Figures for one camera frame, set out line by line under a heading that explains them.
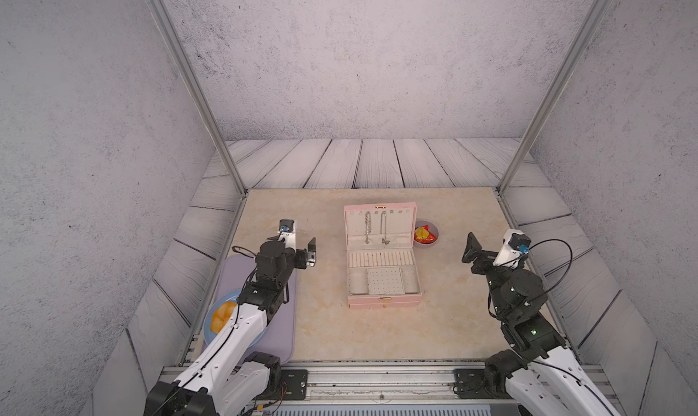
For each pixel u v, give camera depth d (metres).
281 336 0.83
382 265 0.91
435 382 0.75
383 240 0.91
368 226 0.89
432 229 1.03
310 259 0.74
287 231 0.68
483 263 0.63
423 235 1.02
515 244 0.57
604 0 0.71
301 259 0.72
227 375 0.46
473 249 0.64
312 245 0.74
